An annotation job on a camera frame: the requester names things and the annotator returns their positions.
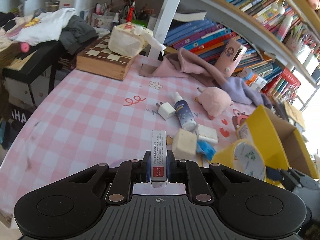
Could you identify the white t-shirt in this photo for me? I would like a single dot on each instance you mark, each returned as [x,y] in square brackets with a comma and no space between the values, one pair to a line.
[45,27]

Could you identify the pink plush toy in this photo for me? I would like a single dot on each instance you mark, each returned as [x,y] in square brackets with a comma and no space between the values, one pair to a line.
[214,101]

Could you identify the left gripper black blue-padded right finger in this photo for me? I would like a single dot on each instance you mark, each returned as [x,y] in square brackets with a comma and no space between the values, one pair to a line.
[190,175]

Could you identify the red book set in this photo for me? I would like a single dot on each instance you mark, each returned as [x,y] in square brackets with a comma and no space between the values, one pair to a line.
[282,86]

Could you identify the white metal bookshelf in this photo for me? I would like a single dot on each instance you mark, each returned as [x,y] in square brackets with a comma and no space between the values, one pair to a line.
[245,25]

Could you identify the cream tissue pack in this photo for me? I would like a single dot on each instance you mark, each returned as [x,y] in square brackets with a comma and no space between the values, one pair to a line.
[129,39]

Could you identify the white charger plug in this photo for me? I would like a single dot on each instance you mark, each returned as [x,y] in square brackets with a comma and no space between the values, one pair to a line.
[165,110]

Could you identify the yellow cardboard box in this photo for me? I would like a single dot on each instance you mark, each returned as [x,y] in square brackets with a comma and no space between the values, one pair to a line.
[278,141]

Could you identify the pink cylindrical case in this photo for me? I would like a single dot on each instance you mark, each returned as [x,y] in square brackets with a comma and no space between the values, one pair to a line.
[230,57]

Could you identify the beige sponge block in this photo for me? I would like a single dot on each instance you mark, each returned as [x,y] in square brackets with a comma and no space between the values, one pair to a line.
[184,145]

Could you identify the small white red box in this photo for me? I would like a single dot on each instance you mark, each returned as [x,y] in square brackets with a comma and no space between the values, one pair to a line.
[158,158]

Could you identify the pen holder cup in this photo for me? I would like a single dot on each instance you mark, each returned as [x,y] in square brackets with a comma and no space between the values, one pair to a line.
[102,21]

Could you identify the blue plastic wrapper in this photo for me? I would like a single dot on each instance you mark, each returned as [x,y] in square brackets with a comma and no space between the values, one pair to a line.
[205,149]

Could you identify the pink purple cloth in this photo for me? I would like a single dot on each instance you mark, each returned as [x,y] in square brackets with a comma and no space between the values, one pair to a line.
[184,64]

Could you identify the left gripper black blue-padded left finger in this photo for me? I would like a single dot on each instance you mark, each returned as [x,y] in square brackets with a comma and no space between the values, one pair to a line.
[125,176]

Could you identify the black side bench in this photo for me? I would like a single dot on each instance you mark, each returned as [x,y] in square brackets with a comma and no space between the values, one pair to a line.
[36,79]

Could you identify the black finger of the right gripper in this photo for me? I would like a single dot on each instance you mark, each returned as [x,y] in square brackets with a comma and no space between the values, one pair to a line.
[290,178]

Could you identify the yellow tape roll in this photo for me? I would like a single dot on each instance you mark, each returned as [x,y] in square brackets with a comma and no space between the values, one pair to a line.
[244,157]

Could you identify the white foam block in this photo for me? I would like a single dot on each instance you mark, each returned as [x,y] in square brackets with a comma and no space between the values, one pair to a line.
[206,134]

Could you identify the pink checkered tablecloth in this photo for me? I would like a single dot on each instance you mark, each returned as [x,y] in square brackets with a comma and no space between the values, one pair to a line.
[89,119]

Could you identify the wooden chess box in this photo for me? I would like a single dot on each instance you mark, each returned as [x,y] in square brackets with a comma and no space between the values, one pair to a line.
[98,59]

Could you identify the dark grey garment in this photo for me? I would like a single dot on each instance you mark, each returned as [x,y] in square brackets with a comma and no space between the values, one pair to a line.
[77,35]

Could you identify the orange white carton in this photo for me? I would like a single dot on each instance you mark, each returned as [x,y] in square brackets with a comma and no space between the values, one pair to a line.
[253,80]

